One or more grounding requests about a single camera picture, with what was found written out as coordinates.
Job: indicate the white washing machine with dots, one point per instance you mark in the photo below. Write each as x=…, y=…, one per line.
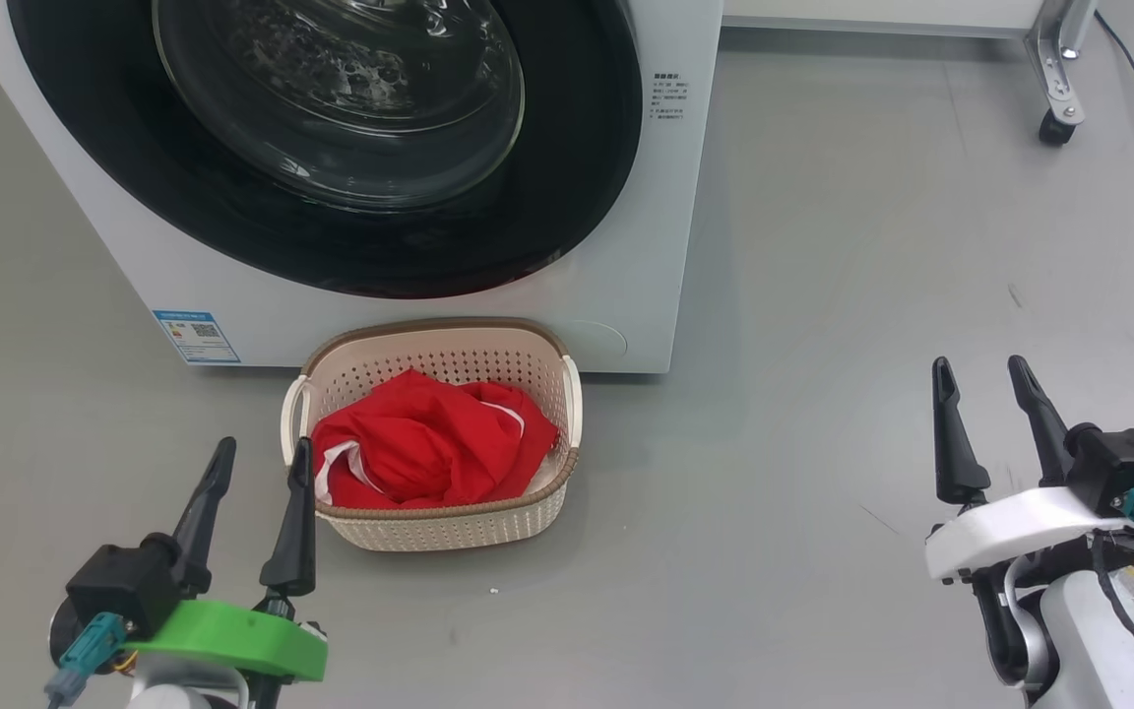
x=685, y=246

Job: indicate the cream perforated laundry basket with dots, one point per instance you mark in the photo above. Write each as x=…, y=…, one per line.
x=449, y=354

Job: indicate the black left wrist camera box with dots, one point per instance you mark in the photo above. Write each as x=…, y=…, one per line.
x=124, y=586

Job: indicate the metal stand leg with caster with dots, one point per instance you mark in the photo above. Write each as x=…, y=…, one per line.
x=1059, y=69

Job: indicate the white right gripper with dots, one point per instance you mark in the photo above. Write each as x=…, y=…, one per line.
x=1020, y=527

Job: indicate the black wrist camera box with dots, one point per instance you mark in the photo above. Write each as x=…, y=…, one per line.
x=124, y=586
x=1123, y=468

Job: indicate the blue energy label sticker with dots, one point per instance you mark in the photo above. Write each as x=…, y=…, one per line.
x=197, y=338

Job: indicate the washing machine glass door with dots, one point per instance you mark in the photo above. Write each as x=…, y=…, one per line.
x=577, y=148

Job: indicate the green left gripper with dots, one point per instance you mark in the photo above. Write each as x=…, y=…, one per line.
x=232, y=640

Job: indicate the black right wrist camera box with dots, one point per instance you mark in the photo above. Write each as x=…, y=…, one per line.
x=1123, y=468

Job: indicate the round filter cover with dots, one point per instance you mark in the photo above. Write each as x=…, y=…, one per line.
x=598, y=340

